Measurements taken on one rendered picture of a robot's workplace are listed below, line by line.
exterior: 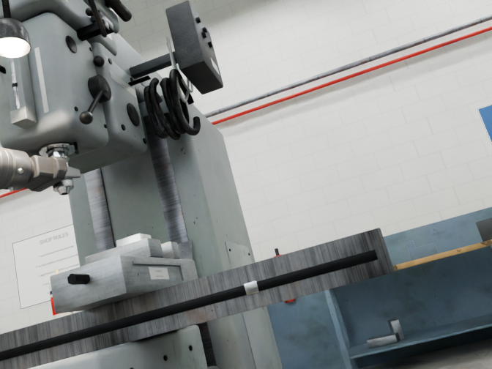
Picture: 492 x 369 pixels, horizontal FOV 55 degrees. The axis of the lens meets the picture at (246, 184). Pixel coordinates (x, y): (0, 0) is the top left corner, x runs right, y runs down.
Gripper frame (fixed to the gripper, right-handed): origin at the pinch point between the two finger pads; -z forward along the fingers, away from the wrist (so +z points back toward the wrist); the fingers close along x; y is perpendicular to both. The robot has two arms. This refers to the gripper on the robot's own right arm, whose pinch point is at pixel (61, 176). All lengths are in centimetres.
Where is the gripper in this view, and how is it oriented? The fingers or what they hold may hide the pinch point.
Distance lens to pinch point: 122.1
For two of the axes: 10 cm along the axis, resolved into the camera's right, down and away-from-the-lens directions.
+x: -8.1, 3.4, 4.7
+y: 2.4, 9.4, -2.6
